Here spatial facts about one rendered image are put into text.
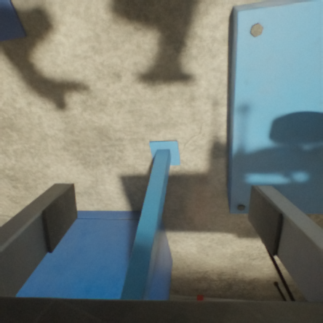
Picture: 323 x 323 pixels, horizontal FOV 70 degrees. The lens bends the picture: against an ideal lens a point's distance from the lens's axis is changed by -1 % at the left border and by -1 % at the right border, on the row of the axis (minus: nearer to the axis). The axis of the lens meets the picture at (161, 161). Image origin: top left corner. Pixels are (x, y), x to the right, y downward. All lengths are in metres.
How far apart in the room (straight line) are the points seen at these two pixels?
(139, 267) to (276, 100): 0.65
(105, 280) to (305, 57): 1.16
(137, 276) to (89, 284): 0.60
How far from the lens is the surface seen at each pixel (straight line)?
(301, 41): 0.80
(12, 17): 1.05
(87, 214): 1.53
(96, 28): 0.93
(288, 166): 1.02
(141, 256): 0.71
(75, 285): 1.30
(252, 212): 0.17
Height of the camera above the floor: 0.85
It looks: 50 degrees down
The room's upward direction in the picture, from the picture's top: 168 degrees counter-clockwise
